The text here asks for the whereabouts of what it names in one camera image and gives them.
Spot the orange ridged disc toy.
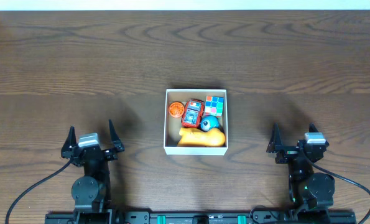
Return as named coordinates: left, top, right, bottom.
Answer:
left=168, top=101, right=185, bottom=118

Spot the colourful puzzle cube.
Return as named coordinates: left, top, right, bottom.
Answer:
left=204, top=96, right=224, bottom=118

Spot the blue toy ball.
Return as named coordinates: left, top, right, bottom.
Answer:
left=200, top=115, right=220, bottom=132

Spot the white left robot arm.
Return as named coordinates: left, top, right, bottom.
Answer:
left=61, top=121, right=125, bottom=223

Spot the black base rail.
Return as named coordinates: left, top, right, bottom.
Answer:
left=44, top=207, right=356, bottom=224

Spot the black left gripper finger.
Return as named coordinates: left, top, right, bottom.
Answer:
left=109, top=119, right=125, bottom=152
left=61, top=126, right=78, bottom=158

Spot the white cardboard box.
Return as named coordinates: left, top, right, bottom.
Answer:
left=164, top=89, right=229, bottom=156

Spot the red toy car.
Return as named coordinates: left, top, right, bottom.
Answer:
left=181, top=99, right=205, bottom=128

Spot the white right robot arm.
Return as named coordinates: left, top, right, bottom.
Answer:
left=266, top=124, right=335, bottom=222

